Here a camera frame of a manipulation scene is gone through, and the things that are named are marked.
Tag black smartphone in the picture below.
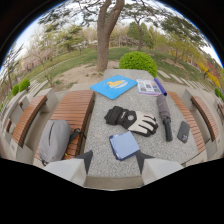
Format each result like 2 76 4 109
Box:
176 120 191 144

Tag grey backpack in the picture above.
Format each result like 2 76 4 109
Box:
37 119 87 165

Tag blue notebook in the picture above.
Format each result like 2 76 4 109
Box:
108 130 141 162

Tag wooden slat bench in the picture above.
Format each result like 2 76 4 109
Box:
34 89 96 162
190 95 221 143
11 94 48 149
167 91 206 165

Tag grey folded umbrella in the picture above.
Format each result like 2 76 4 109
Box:
156 94 174 143

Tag black and white glove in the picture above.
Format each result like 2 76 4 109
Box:
103 105 160 138

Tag purple pen case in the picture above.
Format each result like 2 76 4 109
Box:
153 77 168 97

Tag printed brochure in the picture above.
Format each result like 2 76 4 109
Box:
135 78 163 97

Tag blue mat with yellow print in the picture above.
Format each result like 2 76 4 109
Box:
89 74 139 100

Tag round green bush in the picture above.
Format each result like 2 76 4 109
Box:
118 50 158 79

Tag large tree trunk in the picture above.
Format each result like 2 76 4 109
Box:
95 0 126 72

